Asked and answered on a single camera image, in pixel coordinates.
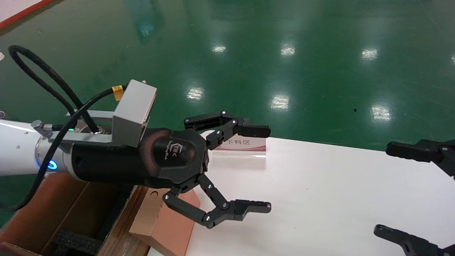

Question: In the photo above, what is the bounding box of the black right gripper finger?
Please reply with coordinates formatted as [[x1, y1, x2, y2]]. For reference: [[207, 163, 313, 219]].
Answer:
[[374, 224, 455, 256], [386, 139, 455, 177]]

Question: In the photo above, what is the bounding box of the small cardboard box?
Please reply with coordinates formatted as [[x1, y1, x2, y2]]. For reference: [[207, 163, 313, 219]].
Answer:
[[129, 185, 200, 256]]

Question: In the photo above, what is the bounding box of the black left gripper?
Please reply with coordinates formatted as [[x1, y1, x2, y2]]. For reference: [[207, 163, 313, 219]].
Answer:
[[69, 128, 210, 189]]

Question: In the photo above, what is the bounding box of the large cardboard box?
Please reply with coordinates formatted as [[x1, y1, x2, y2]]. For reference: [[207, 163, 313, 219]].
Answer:
[[0, 172, 154, 256]]

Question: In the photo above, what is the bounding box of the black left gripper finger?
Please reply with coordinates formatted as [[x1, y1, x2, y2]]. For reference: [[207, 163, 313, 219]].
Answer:
[[184, 111, 271, 150], [162, 174, 272, 229]]

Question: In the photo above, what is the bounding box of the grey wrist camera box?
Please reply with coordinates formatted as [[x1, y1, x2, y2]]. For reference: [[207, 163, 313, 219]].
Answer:
[[66, 79, 157, 148]]

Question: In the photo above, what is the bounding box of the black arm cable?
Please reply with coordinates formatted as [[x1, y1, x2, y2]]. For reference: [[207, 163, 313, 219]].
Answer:
[[0, 45, 125, 212]]

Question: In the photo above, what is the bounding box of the clear acrylic sign stand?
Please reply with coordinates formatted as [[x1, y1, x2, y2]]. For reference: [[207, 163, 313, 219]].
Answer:
[[202, 130, 267, 159]]

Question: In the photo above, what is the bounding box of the black foam block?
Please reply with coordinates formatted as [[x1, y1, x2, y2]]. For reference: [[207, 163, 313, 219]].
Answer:
[[53, 229, 103, 256]]

